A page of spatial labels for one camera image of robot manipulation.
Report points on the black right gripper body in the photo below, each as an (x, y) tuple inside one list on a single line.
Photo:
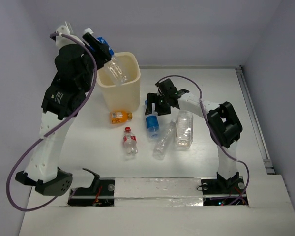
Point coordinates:
[(163, 106)]

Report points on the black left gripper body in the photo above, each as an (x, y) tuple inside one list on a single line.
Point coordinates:
[(101, 51)]

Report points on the small blue label bottle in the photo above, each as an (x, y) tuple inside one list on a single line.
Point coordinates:
[(114, 68)]

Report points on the tall blue cap bottle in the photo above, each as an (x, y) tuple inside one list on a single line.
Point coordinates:
[(152, 123)]

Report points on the large clear square bottle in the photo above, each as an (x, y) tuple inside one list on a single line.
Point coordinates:
[(184, 130)]

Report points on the slim clear white-cap bottle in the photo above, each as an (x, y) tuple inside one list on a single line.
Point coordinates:
[(164, 140)]

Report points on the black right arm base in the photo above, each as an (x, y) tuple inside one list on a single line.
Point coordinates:
[(220, 192)]

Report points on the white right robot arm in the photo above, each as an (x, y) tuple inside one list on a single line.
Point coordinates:
[(221, 119)]

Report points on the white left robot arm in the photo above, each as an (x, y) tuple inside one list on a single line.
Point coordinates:
[(77, 64)]

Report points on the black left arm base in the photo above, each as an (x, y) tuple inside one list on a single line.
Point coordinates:
[(99, 194)]

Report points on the cream plastic bin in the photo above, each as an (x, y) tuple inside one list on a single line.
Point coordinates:
[(127, 96)]

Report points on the orange juice bottle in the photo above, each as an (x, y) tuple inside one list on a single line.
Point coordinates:
[(118, 117)]

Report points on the red cap clear bottle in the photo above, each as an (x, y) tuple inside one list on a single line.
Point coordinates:
[(129, 142)]

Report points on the silver tape strip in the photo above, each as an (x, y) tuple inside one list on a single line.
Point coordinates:
[(158, 192)]

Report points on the aluminium side rail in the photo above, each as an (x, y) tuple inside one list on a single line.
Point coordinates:
[(255, 123)]

